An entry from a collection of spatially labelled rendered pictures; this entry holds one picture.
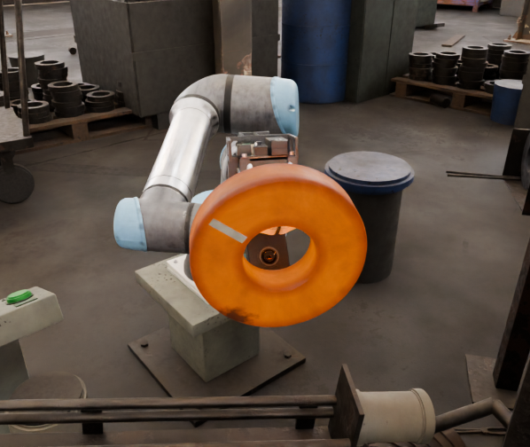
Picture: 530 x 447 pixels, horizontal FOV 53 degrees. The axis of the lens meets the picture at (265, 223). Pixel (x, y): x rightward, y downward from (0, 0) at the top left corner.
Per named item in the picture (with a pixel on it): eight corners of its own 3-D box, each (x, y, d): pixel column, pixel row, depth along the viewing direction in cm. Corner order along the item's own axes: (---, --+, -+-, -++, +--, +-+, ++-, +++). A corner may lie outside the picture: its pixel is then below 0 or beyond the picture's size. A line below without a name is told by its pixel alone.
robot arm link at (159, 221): (176, 61, 107) (105, 207, 70) (230, 65, 107) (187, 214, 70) (180, 112, 115) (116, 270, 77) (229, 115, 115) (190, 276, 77)
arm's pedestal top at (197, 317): (136, 281, 155) (134, 270, 153) (225, 247, 173) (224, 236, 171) (193, 338, 133) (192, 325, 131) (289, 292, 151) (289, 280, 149)
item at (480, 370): (531, 354, 165) (600, 134, 131) (551, 419, 143) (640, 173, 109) (463, 344, 170) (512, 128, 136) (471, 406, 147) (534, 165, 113)
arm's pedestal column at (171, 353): (128, 348, 168) (117, 280, 156) (230, 301, 190) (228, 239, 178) (195, 428, 140) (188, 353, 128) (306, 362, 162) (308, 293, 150)
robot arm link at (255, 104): (236, 215, 150) (229, 60, 105) (288, 219, 150) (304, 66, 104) (230, 251, 144) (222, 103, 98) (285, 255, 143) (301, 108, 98)
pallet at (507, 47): (572, 103, 423) (588, 46, 403) (537, 125, 371) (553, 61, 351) (434, 79, 496) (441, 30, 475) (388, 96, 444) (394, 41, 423)
